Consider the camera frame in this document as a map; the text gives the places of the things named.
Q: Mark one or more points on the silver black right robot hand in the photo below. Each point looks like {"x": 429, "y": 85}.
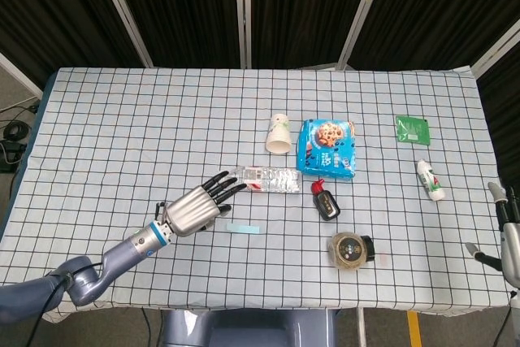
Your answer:
{"x": 511, "y": 241}

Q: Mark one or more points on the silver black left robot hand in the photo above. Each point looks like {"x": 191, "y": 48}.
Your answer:
{"x": 191, "y": 211}

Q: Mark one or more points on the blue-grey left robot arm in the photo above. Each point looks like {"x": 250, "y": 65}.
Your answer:
{"x": 122, "y": 251}

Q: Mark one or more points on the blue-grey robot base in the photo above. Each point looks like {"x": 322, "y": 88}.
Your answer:
{"x": 243, "y": 328}

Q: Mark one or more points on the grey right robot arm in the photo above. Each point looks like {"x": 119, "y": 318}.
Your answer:
{"x": 515, "y": 298}

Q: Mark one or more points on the blue checked tablecloth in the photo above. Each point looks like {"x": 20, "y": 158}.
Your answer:
{"x": 162, "y": 140}

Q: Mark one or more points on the clear plastic water bottle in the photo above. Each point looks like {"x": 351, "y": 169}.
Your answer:
{"x": 272, "y": 180}

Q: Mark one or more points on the white bottle with green label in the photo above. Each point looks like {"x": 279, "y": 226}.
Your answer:
{"x": 430, "y": 180}

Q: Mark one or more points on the white paper cup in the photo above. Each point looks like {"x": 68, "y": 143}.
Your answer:
{"x": 278, "y": 135}

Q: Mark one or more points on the black folding screen panel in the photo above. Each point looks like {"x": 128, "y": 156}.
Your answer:
{"x": 505, "y": 111}
{"x": 430, "y": 9}
{"x": 300, "y": 9}
{"x": 178, "y": 9}
{"x": 53, "y": 9}

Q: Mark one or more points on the yellow floor tape strip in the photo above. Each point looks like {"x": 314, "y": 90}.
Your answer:
{"x": 414, "y": 328}

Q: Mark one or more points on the black bottle with red cap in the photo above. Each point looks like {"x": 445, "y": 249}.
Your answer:
{"x": 326, "y": 204}

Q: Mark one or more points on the blue cookie box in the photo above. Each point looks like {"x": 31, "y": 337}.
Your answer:
{"x": 325, "y": 152}

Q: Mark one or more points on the green foil packet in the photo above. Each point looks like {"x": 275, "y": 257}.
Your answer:
{"x": 412, "y": 129}

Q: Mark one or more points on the round jar with black lid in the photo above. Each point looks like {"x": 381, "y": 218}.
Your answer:
{"x": 348, "y": 251}

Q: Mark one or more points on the black power adapter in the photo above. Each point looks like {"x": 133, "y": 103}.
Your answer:
{"x": 10, "y": 156}

